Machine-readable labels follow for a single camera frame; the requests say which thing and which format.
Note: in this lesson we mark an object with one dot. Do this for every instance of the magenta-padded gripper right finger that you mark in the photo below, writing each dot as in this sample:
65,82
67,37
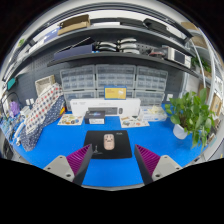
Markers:
166,165

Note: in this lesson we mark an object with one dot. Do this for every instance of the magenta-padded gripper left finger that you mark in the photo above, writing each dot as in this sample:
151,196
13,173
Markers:
58,166

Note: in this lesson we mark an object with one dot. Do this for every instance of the pink translucent computer mouse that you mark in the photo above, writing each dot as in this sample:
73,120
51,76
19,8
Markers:
108,142

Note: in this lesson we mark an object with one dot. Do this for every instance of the black mouse pad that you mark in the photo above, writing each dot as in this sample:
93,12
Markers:
121,146

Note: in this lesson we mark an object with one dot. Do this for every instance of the navy polka-dot cloth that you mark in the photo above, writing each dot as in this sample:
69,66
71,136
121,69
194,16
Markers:
40,131

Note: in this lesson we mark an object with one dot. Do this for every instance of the small sticker sheet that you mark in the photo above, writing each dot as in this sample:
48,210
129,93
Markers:
70,120

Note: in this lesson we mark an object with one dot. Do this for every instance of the white and blue tissue pack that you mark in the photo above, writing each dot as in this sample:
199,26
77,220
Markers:
154,114

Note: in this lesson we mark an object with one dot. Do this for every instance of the wide sticker sheet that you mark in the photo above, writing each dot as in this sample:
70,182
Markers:
133,122

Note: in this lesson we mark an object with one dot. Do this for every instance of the small yellow object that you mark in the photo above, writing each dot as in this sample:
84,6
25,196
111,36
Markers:
62,111

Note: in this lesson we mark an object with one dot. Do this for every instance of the green plant in white pot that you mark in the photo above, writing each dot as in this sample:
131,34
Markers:
191,111

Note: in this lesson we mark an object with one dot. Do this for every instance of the small black box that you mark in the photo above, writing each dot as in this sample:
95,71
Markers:
94,117

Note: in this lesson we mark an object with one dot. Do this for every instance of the red and blue patterned cloth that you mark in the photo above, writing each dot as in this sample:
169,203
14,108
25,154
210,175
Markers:
45,106

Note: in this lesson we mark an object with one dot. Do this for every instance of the white keyboard box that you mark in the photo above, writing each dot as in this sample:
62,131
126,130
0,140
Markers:
130,105

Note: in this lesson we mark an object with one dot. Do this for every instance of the purple object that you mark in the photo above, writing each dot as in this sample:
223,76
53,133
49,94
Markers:
14,108

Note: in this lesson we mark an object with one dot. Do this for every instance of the white basket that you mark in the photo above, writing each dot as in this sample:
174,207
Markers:
45,84

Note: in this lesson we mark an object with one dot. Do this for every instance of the yellow box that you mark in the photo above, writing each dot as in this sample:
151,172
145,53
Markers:
115,93

